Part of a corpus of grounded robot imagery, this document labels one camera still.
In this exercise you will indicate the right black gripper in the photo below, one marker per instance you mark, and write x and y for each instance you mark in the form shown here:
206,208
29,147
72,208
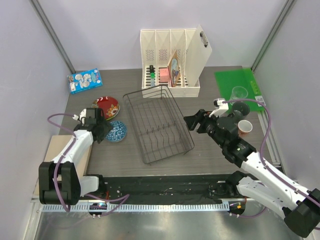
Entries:
201,117

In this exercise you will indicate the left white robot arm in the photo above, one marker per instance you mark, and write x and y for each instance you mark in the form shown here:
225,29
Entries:
58,181

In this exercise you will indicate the green plastic folder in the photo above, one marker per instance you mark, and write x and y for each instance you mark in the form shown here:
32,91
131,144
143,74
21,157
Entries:
227,80

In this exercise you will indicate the blue patterned bowl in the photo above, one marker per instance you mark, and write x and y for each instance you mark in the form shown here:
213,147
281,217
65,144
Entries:
118,133

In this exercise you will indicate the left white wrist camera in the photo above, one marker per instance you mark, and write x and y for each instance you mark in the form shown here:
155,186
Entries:
81,116

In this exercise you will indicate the white clipboard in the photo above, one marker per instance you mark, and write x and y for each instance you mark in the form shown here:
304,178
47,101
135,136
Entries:
198,52

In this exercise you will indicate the pink box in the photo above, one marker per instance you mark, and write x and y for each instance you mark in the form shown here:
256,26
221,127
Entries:
164,75

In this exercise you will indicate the small bottles in organizer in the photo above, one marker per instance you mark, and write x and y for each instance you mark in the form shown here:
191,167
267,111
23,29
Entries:
152,76

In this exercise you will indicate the beige wooden board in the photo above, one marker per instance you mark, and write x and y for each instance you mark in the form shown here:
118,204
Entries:
57,144

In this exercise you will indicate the perforated metal rail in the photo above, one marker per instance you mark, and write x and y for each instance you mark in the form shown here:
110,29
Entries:
100,207

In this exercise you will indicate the picture book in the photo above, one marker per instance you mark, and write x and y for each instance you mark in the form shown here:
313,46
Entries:
174,68

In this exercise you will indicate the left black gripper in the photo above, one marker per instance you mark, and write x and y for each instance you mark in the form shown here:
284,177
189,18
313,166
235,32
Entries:
107,128

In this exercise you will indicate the grey mug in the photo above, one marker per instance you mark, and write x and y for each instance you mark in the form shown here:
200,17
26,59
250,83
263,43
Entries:
239,111

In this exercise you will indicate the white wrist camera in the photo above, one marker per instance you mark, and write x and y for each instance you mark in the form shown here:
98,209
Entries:
81,116
220,107

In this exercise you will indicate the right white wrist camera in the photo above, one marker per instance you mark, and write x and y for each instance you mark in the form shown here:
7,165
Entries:
220,107

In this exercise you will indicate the yellow-green plate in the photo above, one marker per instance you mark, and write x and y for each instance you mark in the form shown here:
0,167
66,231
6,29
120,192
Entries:
118,113

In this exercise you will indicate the dark red plate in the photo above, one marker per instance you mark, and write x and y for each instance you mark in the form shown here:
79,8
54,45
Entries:
109,105

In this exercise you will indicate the black wire dish rack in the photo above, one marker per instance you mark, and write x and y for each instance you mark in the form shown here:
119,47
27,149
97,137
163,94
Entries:
158,124

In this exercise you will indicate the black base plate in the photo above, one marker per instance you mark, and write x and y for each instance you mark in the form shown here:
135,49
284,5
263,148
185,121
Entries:
169,190

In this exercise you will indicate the white file organizer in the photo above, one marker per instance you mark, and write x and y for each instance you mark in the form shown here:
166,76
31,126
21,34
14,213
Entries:
163,57

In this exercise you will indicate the pink mug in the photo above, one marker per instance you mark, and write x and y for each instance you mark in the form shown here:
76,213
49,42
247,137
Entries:
244,127

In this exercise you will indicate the blue picture box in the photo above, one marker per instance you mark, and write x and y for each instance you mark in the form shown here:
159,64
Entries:
83,81

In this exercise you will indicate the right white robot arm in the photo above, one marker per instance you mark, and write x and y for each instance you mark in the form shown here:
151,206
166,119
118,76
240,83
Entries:
298,206

